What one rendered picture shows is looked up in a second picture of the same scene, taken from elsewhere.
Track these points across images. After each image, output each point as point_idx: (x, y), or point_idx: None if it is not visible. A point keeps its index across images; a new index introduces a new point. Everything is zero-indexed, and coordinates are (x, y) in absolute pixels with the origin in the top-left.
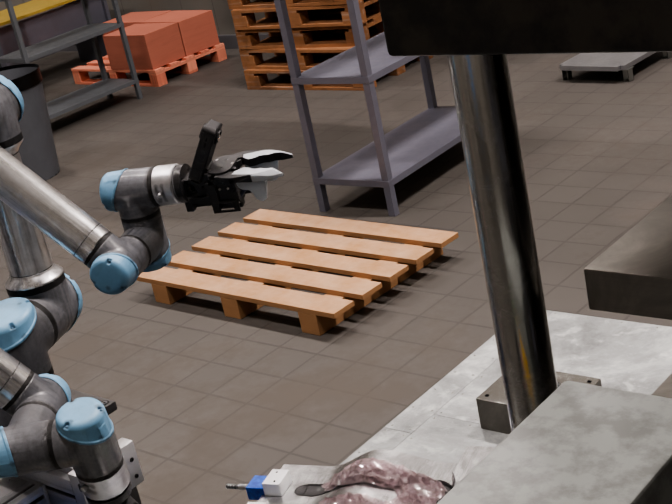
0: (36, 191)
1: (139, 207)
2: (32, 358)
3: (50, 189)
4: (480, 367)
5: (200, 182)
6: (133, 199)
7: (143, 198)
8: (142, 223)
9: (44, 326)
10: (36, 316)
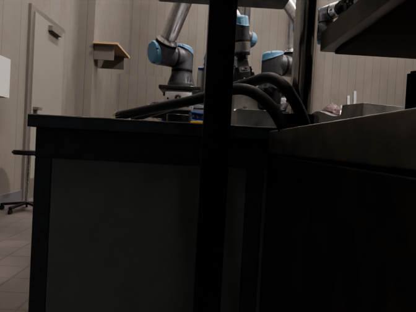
0: (290, 0)
1: (324, 16)
2: (273, 65)
3: (295, 2)
4: None
5: (343, 4)
6: (322, 13)
7: (325, 12)
8: (322, 22)
9: (283, 60)
10: (281, 54)
